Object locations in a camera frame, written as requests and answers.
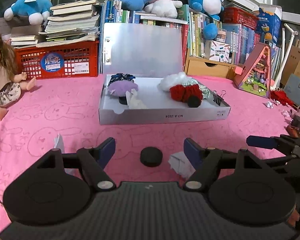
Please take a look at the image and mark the black binder clips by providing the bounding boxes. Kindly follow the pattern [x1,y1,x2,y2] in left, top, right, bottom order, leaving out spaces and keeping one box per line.
[213,90,226,106]

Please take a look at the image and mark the navy floral scrunchie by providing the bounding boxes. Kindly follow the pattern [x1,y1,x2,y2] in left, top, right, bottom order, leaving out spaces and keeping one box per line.
[108,73,136,85]

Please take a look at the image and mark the pink white paper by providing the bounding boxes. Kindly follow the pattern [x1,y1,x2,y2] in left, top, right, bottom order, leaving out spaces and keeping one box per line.
[168,152,195,179]

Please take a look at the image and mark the row of upright books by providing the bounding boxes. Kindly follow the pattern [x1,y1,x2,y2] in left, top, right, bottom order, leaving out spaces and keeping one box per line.
[98,0,283,81]

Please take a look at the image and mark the small crumpled paper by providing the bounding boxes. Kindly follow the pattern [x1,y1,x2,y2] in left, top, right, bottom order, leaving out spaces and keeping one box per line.
[264,101,274,109]

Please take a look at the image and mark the white fluffy scrunchie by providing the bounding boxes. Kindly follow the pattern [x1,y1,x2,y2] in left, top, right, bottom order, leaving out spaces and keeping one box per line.
[158,72,192,92]

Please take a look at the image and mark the large blue white plush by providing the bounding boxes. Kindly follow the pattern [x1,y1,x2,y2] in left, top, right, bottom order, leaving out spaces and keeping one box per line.
[187,0,225,41]

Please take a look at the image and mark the red knitted scrunchie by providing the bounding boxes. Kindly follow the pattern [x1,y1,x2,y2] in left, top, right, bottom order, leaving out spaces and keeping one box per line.
[170,84,203,103]

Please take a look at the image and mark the translucent plastic file box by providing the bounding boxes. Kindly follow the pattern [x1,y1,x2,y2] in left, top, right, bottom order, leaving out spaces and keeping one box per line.
[98,23,232,126]

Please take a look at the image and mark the stack of books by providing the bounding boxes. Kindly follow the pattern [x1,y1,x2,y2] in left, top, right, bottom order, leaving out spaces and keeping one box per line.
[11,0,100,48]

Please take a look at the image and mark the wooden drawer organizer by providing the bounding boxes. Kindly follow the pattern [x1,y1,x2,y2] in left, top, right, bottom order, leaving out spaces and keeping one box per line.
[184,49,236,80]

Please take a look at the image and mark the small white patterned box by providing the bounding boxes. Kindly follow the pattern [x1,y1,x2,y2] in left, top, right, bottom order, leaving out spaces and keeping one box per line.
[208,41,230,63]

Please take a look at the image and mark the blue cardboard box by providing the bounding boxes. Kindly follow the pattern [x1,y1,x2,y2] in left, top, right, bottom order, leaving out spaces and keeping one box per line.
[256,4,282,44]

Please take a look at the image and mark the black round puck front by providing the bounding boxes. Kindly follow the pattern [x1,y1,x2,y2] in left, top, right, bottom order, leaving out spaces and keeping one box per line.
[140,147,163,167]

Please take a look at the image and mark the blue plush toy left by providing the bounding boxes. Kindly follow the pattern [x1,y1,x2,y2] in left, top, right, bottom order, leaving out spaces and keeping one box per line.
[4,0,52,25]

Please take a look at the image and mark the black round puck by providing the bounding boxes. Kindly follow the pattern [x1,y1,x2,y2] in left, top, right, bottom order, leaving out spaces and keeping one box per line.
[187,95,202,108]
[119,96,128,105]
[140,147,163,167]

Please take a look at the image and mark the pink triangular miniature house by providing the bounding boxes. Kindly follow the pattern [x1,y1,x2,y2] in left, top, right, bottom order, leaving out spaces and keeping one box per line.
[233,42,274,98]

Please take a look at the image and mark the grey blue notebook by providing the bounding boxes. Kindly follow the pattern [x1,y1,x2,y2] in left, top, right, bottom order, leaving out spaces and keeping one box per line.
[283,74,300,106]

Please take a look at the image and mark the green checkered scrunchie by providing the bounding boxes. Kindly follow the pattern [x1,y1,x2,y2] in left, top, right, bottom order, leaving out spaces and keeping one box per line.
[187,78,210,100]

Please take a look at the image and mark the pink bunny print blanket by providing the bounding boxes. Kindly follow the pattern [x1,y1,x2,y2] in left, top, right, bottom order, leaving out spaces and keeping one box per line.
[0,74,300,235]

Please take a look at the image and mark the white paper crane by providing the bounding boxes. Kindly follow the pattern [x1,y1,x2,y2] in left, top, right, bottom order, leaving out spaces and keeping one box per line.
[54,134,75,176]

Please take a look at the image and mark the brown haired baby doll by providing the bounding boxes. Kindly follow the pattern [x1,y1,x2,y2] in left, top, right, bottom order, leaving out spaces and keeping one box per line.
[0,35,36,120]

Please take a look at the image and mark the white tissue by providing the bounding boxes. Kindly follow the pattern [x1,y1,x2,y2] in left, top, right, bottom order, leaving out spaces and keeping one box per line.
[126,88,148,109]

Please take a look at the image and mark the red basket on books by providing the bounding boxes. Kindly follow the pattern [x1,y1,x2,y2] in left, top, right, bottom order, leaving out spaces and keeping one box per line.
[223,7,258,30]

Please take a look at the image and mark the red plastic crate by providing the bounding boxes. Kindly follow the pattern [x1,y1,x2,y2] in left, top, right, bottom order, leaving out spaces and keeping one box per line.
[15,41,98,80]

